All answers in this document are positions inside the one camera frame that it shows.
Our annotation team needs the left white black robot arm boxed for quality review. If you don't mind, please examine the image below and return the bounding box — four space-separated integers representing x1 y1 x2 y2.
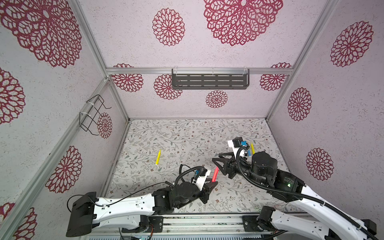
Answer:
66 182 218 238

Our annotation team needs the pink highlighter pen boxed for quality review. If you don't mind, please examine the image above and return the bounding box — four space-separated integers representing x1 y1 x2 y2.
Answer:
212 167 220 182

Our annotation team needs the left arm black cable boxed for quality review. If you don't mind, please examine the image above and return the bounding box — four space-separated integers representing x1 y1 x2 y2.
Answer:
173 164 208 187

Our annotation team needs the black wire wall basket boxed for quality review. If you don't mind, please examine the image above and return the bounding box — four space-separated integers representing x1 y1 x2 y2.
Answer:
78 95 113 139

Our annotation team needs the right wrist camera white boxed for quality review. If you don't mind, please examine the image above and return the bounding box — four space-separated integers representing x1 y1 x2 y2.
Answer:
228 137 252 158

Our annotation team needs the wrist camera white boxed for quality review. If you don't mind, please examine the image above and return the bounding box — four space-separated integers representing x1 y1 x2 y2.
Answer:
228 137 252 158
192 168 211 191

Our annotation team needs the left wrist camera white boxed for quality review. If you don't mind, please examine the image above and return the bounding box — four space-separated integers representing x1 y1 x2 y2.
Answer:
192 168 211 191

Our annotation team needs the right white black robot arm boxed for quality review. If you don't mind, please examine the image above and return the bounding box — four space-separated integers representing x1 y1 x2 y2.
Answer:
212 147 377 240

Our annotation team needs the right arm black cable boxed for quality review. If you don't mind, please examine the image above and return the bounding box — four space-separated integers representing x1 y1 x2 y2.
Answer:
235 146 379 240

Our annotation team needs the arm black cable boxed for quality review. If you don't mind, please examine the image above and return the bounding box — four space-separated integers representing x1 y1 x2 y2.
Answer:
173 164 208 187
235 146 379 240

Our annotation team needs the dark grey wall shelf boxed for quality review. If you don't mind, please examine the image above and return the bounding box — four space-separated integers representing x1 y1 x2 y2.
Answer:
171 69 250 90

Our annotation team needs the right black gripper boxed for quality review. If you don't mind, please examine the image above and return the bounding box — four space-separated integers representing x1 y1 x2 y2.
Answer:
212 152 267 188

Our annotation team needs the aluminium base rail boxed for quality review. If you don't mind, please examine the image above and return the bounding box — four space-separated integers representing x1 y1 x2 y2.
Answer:
80 212 271 238

